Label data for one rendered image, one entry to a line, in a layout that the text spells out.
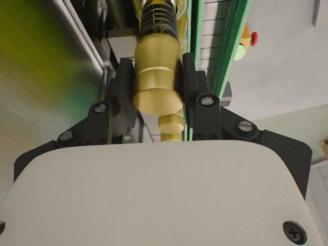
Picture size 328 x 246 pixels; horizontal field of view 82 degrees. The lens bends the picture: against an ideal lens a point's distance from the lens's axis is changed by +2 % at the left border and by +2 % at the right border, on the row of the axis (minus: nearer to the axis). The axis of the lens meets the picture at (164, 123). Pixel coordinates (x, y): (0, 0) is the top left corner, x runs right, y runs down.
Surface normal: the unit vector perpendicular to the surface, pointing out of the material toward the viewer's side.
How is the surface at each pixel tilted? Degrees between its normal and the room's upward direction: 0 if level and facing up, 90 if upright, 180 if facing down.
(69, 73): 90
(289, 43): 0
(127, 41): 0
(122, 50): 0
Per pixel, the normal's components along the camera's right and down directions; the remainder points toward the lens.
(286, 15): 0.01, 0.90
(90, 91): 1.00, -0.05
